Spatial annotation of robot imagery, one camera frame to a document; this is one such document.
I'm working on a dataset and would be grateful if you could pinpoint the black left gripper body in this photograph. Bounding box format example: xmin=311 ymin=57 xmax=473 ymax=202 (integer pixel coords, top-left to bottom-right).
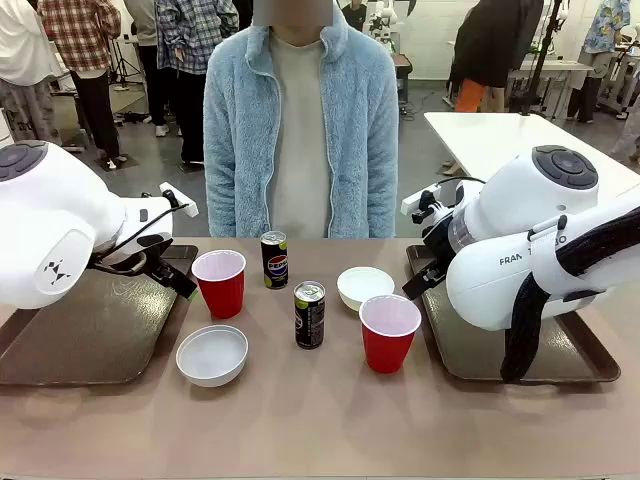
xmin=89 ymin=230 xmax=176 ymax=282

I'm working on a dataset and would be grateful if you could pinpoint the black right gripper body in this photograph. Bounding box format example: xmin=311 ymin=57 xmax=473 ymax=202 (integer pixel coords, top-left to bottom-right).
xmin=412 ymin=192 xmax=459 ymax=287

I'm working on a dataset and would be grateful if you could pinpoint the red plastic cup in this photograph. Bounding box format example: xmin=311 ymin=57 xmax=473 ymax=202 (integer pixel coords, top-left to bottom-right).
xmin=358 ymin=294 xmax=423 ymax=375
xmin=191 ymin=248 xmax=248 ymax=320

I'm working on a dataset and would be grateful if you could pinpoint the white plastic bowl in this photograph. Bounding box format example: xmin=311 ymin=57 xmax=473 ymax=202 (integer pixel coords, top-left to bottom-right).
xmin=174 ymin=324 xmax=250 ymax=389
xmin=336 ymin=266 xmax=396 ymax=316

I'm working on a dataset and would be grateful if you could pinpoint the black Pepsi can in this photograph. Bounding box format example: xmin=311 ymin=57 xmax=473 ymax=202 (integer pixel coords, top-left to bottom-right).
xmin=293 ymin=280 xmax=327 ymax=350
xmin=260 ymin=230 xmax=290 ymax=291

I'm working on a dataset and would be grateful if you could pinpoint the brown plastic tray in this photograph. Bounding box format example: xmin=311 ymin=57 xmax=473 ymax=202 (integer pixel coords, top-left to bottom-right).
xmin=404 ymin=243 xmax=622 ymax=385
xmin=0 ymin=243 xmax=200 ymax=387

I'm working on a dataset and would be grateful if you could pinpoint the white rectangular table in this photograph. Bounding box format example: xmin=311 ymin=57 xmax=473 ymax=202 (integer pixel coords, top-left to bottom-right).
xmin=423 ymin=110 xmax=640 ymax=199

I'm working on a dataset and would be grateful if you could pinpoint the person in blue fleece jacket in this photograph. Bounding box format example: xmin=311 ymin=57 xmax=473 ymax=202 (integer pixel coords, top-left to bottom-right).
xmin=202 ymin=0 xmax=400 ymax=239

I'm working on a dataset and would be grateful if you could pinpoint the person in grey top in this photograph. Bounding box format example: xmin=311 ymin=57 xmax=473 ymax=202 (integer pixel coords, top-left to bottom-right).
xmin=122 ymin=0 xmax=171 ymax=139

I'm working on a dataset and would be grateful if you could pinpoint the person in black coat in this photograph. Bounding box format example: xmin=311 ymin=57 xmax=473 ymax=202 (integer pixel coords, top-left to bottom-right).
xmin=446 ymin=0 xmax=544 ymax=115

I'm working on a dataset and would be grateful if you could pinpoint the person in blue plaid shirt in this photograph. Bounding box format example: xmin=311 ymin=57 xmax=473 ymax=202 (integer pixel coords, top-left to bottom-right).
xmin=154 ymin=0 xmax=241 ymax=166

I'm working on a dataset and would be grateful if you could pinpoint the black pole stand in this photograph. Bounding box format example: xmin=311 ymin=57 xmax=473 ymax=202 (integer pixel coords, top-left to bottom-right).
xmin=519 ymin=0 xmax=561 ymax=117

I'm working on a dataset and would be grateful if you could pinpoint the person in red plaid shirt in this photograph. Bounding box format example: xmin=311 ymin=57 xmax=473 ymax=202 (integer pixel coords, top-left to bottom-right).
xmin=37 ymin=0 xmax=124 ymax=169

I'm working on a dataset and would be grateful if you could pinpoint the person in white clothes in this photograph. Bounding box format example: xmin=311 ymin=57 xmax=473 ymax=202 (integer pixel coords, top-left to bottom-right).
xmin=0 ymin=0 xmax=64 ymax=146

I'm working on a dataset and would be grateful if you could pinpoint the person in floral shirt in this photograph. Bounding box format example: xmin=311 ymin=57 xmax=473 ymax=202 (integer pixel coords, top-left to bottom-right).
xmin=567 ymin=0 xmax=632 ymax=124

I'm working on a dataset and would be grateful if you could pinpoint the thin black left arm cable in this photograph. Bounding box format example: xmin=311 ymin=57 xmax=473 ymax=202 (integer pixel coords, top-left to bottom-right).
xmin=92 ymin=192 xmax=181 ymax=276

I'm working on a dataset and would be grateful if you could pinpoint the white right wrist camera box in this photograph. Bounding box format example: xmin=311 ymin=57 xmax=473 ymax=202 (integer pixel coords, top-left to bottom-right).
xmin=400 ymin=183 xmax=444 ymax=217

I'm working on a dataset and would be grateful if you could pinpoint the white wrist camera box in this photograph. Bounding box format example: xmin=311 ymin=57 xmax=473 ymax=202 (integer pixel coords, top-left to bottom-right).
xmin=158 ymin=182 xmax=199 ymax=217
xmin=400 ymin=183 xmax=444 ymax=217

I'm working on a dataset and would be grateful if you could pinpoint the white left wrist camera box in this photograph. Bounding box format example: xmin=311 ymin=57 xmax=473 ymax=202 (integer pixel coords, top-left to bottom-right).
xmin=158 ymin=182 xmax=199 ymax=217

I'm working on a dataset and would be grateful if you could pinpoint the black camera tripod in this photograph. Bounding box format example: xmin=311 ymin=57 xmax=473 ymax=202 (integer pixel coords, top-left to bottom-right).
xmin=108 ymin=37 xmax=144 ymax=91

